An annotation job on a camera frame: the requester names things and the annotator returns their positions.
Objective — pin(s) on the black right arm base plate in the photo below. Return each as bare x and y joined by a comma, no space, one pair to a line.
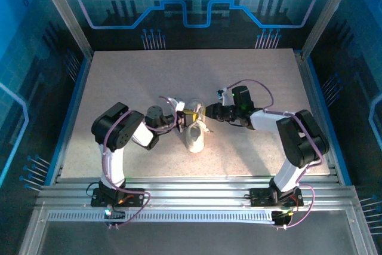
259,198

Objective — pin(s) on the aluminium mounting rail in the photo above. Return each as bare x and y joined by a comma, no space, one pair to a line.
194,189

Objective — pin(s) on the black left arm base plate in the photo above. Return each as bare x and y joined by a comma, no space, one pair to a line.
134,199

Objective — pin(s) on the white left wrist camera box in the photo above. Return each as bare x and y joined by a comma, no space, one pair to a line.
176,104

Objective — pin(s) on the black connector box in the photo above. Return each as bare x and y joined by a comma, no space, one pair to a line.
282,217
116,214

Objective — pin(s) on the aluminium side rail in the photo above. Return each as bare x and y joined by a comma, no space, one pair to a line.
310,87

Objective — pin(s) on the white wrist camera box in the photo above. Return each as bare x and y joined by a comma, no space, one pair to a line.
222,93
176,104

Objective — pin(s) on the white canvas shoe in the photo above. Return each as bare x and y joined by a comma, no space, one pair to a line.
195,141

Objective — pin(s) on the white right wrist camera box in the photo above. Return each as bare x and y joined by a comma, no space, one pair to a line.
222,93

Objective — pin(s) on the grey flat panel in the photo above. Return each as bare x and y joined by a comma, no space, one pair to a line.
194,240

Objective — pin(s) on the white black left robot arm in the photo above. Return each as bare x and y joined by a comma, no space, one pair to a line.
125,138

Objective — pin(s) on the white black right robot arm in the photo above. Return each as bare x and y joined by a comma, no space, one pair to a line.
301,141

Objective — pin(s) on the blue table edge strip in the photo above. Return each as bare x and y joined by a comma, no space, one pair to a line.
74,102
323,102

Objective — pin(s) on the aluminium outer frame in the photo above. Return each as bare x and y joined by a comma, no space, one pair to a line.
34,231

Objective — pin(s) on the aluminium corner post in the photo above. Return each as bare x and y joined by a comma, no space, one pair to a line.
328,13
65,13

